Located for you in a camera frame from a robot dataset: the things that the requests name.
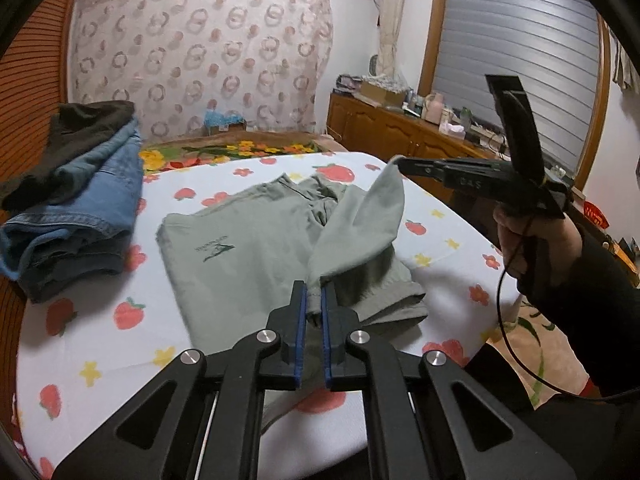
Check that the dark folded cloth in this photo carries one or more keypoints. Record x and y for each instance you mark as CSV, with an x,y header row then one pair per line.
x,y
75,135

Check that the tissue box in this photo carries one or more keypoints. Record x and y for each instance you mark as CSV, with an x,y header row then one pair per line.
x,y
452,130

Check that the wooden cabinet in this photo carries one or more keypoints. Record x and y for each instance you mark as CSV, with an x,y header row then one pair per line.
x,y
380,132

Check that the red ornament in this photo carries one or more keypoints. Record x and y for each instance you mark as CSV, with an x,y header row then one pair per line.
x,y
596,214

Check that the strawberry printed bed sheet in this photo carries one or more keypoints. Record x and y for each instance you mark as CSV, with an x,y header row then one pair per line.
x,y
100,360

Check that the window with grey blinds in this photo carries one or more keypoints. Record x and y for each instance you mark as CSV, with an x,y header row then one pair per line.
x,y
510,60

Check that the blue jeans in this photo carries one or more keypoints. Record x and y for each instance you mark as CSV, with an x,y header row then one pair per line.
x,y
85,200

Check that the cardboard box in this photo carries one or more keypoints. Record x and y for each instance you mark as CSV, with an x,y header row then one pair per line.
x,y
382,92

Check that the person's right hand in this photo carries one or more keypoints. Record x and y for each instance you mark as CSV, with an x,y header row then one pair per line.
x,y
555,245

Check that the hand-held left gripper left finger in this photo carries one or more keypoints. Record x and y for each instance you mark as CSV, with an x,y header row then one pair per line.
x,y
300,332

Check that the pink jug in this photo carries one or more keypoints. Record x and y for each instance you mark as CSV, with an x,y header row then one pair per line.
x,y
433,107

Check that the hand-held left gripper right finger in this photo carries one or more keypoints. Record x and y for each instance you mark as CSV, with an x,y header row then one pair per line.
x,y
326,342

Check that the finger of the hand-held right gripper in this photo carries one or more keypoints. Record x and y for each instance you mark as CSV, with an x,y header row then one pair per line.
x,y
422,167

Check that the blue plastic bag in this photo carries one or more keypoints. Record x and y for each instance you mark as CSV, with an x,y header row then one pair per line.
x,y
222,119

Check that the grey-green pants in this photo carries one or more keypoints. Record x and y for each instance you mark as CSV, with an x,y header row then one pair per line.
x,y
240,270

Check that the person's dark clothed body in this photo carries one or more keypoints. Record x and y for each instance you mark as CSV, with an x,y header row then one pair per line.
x,y
550,440

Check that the hanging pale cloth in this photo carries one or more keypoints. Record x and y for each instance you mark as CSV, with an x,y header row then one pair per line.
x,y
627,65

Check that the wooden louvered wardrobe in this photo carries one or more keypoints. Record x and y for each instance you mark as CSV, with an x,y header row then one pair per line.
x,y
35,70

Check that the cream window curtain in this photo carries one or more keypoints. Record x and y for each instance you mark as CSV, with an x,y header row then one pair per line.
x,y
392,20

